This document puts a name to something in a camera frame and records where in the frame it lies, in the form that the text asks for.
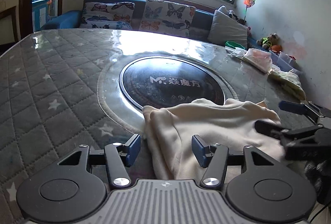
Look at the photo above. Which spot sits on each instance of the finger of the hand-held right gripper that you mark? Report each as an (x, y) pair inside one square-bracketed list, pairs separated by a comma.
[(291, 106), (269, 127)]

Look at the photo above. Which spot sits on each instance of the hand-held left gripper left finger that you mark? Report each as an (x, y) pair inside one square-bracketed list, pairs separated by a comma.
[(133, 148)]

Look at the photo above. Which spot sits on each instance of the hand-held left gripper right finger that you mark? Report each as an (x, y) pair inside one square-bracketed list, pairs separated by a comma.
[(199, 152)]

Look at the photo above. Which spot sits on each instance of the cream long-sleeved shirt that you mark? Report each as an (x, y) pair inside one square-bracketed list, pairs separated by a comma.
[(206, 120)]

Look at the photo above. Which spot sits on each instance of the yellow floral folded cloth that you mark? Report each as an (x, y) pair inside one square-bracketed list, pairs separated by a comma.
[(289, 83)]

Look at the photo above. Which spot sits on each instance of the clear plastic storage box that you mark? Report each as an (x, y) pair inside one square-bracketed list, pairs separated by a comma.
[(287, 61)]

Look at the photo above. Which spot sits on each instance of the pink and white cloth bundle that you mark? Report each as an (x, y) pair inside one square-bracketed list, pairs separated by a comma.
[(257, 59)]

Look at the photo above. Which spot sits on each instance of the orange plush toy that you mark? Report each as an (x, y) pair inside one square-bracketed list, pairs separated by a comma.
[(276, 49)]

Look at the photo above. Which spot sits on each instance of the teddy bear with green vest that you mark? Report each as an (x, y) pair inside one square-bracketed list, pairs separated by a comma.
[(268, 41)]

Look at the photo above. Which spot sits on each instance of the round black table hotplate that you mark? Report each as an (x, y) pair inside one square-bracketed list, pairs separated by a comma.
[(170, 84)]

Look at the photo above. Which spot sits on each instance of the pink toy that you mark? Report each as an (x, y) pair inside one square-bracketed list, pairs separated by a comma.
[(249, 31)]

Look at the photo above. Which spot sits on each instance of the grey pillow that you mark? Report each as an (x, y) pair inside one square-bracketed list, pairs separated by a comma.
[(227, 30)]

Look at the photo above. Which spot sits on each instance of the panda plush toy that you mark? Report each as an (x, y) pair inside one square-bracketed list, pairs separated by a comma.
[(235, 17)]

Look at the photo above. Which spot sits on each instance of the colourful pinwheel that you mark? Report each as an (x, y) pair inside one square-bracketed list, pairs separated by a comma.
[(249, 2)]

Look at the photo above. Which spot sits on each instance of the butterfly print cushion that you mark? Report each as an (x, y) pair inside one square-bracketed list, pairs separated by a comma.
[(168, 17), (106, 15)]

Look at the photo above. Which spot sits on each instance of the blue sofa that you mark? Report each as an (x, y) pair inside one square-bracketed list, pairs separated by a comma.
[(64, 19)]

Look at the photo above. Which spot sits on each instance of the blue cabinet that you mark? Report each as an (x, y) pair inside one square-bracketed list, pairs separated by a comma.
[(41, 14)]

